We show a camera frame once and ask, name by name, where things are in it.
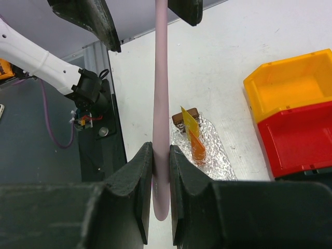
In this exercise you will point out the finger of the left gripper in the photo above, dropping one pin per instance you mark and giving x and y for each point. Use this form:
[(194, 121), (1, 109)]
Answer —
[(91, 15), (190, 11)]

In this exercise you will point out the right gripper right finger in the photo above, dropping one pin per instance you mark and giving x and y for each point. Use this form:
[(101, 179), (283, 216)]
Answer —
[(245, 214)]

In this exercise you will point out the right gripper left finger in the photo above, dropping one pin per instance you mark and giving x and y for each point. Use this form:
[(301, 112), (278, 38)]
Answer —
[(113, 213)]

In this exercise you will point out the pink toothbrush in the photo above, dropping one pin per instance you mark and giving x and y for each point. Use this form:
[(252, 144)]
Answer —
[(161, 130)]

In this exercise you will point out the yellow toothpaste tube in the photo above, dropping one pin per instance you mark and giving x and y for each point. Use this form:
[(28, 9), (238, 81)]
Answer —
[(191, 121)]

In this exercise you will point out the clear toothbrush holder brown ends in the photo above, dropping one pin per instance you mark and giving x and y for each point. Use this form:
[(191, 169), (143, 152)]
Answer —
[(178, 121)]

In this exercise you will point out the black plastic bin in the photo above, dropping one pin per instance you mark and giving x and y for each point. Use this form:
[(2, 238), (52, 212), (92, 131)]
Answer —
[(322, 175)]

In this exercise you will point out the orange toothpaste tube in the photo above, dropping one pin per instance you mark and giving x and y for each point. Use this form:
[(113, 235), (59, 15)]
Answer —
[(198, 150)]

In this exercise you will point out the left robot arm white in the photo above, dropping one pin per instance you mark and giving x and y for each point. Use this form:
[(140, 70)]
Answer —
[(82, 86)]

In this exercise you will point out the clear textured oval tray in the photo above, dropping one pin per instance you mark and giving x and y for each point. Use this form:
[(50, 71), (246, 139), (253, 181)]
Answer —
[(216, 164)]

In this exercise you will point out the red plastic bin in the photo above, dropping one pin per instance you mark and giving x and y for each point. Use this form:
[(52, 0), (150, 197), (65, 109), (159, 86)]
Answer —
[(298, 139)]

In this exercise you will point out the yellow plastic bin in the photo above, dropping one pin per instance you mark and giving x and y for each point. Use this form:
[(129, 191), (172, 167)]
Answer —
[(289, 83)]

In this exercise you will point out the aluminium frame rail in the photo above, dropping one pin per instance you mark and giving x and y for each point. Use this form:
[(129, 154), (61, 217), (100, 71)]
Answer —
[(137, 54)]

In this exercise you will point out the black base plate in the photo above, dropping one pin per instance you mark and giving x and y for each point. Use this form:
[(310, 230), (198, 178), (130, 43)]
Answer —
[(101, 148)]

